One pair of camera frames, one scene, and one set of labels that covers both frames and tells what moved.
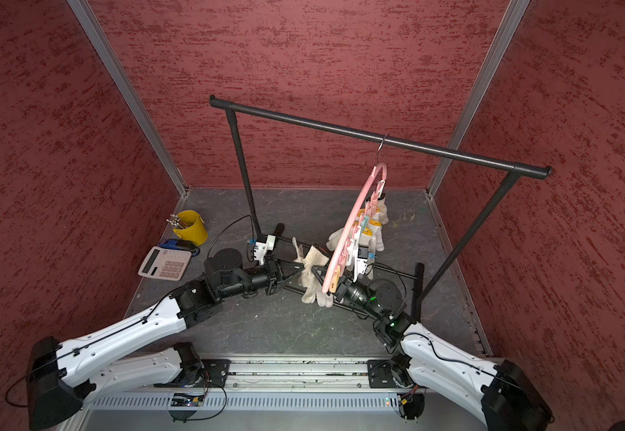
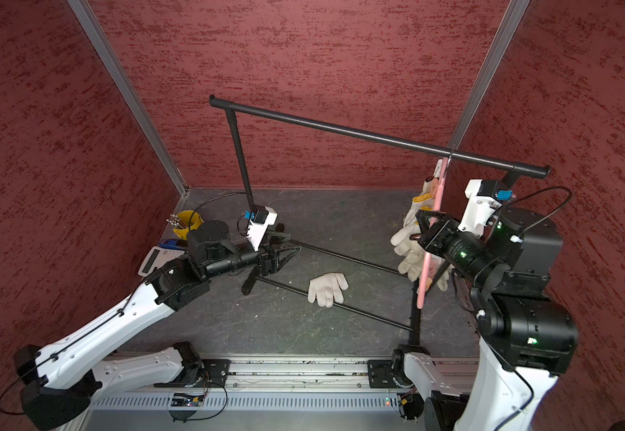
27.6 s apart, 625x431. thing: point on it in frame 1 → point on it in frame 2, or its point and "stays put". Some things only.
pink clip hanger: [345, 262] → [436, 207]
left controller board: [182, 400] stays put
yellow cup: [195, 233] stays put
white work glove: [372, 237] → [412, 266]
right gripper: [343, 288] → [431, 233]
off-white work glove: [333, 239] → [407, 246]
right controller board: [411, 405] stays put
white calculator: [165, 263] stays put
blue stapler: [180, 244] stays put
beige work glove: [381, 213] → [430, 185]
